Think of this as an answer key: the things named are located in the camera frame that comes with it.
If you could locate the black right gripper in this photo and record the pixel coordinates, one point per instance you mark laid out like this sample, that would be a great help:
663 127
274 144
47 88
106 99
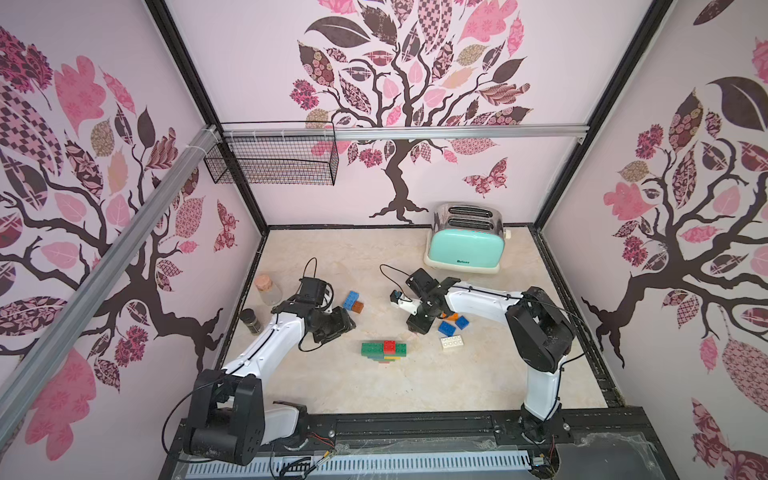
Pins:
421 316

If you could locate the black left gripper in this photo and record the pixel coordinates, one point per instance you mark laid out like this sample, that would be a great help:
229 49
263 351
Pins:
344 323

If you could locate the green long brick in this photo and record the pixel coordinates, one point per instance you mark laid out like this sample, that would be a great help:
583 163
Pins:
372 349

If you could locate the small red brick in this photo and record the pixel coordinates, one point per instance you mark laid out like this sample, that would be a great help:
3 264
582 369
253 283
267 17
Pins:
389 348

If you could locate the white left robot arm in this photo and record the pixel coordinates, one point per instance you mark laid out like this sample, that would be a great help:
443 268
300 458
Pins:
228 419

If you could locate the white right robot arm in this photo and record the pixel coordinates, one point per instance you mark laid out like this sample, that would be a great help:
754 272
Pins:
542 333

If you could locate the dark blue square brick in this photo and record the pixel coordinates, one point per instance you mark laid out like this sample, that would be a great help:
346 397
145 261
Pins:
461 322

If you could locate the small light blue brick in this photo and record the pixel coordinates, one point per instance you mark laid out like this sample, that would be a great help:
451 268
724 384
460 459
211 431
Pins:
350 300

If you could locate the white brick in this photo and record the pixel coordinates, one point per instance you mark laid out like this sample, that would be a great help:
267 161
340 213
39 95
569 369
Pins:
451 342

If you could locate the pink lidded glass jar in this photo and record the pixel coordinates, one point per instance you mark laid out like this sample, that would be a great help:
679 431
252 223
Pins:
269 292

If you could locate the mint green Belinee toaster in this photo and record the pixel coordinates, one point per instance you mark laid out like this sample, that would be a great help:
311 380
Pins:
466 238

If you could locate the dark spice bottle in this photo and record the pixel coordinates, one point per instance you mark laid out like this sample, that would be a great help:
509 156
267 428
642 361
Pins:
249 319

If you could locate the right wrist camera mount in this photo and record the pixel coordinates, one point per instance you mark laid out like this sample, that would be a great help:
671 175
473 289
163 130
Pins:
400 300

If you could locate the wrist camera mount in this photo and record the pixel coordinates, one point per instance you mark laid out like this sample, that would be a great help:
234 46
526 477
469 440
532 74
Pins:
316 292
400 300

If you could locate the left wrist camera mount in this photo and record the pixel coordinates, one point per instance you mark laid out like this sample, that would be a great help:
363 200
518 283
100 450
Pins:
316 292

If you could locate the white slotted cable duct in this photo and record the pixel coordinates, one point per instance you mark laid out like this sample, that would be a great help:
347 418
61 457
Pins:
359 466

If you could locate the black wire basket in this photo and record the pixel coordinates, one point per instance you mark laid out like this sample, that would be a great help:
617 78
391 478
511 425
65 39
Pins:
275 153

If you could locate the aluminium rail left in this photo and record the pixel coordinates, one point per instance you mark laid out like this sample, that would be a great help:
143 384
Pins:
49 352

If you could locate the aluminium rail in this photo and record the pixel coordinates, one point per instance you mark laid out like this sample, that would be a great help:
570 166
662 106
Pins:
49 352
463 132

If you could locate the aluminium rail back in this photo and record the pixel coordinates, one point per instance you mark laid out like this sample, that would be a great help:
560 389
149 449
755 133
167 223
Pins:
463 132

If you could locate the black enclosure corner post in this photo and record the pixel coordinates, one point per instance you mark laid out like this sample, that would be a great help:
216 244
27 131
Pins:
640 43

